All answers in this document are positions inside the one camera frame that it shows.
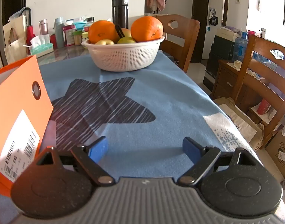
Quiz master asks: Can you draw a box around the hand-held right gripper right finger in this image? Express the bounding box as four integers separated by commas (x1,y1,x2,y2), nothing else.
176,136,265,187

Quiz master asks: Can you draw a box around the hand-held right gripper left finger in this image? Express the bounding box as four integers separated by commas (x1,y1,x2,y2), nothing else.
36,136,116,187

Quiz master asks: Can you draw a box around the orange cardboard box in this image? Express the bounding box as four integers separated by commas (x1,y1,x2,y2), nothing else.
0,55,54,197

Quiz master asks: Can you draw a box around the beige floor bag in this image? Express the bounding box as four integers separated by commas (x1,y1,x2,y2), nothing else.
214,97,265,151

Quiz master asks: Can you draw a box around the blue patterned tablecloth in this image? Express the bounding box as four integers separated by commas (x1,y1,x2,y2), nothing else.
0,50,262,217

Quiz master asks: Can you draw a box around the wooden side cabinet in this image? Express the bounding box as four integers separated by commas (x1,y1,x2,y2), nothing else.
211,59,270,112

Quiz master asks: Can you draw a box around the brown cardboard box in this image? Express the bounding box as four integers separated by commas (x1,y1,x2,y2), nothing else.
265,126,285,179

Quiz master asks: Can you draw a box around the white perforated plastic basket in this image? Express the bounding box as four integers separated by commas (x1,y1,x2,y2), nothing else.
82,36,165,72

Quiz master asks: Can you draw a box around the stack of black boxes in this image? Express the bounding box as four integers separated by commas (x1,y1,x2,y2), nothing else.
203,35,235,91

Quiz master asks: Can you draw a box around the wooden chair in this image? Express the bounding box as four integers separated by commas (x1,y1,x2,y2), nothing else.
154,14,201,73
231,35,285,148

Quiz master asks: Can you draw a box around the green apple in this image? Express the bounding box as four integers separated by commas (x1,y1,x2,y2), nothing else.
117,36,136,45

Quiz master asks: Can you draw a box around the blue water jug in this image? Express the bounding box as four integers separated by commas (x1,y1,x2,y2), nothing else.
233,31,249,62

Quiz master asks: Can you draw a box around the green tissue box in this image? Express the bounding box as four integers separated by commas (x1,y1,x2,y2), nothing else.
29,34,54,58

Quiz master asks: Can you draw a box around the red snack packet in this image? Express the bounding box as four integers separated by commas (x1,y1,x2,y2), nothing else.
62,24,76,46

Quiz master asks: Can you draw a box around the large orange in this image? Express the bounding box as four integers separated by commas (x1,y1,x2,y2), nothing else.
88,20,121,44
131,16,164,43

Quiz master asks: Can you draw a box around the grey water bottle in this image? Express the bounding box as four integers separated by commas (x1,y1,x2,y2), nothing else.
53,17,65,49

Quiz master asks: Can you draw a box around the clear bottle red label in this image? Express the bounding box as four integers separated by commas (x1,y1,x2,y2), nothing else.
84,17,94,32

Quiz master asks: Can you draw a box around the black hanging handbag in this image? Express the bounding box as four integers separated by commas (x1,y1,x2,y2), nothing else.
209,9,219,26

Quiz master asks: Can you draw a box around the pink water bottle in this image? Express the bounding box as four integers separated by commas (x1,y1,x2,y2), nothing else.
38,19,49,36

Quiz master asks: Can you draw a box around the red folded umbrella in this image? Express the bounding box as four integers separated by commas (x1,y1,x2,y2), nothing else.
24,7,36,52

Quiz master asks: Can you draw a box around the black thermos bottle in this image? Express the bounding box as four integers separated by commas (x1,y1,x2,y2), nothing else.
112,0,129,29

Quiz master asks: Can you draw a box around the brown paper bag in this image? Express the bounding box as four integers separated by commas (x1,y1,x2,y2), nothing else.
3,14,28,64

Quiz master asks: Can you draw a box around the black utensil handle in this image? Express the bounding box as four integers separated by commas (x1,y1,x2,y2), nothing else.
115,24,125,38

